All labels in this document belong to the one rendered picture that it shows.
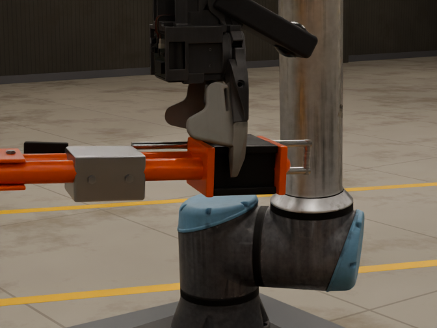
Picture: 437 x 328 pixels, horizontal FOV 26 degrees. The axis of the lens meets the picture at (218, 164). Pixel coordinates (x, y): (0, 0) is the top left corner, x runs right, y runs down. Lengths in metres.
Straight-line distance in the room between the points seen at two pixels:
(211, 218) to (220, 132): 0.78
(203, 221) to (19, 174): 0.83
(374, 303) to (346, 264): 2.76
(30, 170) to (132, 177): 0.10
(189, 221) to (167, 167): 0.79
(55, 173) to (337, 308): 3.50
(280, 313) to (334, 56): 0.63
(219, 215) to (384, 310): 2.71
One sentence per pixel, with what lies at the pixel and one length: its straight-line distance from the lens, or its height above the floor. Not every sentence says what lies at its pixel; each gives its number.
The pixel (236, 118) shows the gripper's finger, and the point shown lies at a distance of 0.91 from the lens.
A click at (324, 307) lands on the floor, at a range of 4.35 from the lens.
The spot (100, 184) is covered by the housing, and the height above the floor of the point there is 1.24.
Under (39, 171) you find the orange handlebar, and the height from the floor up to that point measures 1.25.
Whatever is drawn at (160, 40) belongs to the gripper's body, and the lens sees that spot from 0.92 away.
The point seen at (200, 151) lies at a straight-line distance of 0.94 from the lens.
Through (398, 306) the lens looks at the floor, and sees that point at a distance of 4.41.
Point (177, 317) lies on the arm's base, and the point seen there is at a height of 0.81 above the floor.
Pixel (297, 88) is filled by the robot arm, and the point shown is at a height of 1.25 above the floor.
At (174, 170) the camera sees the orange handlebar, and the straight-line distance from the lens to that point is 0.93.
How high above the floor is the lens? 1.42
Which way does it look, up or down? 11 degrees down
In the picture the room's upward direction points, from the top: straight up
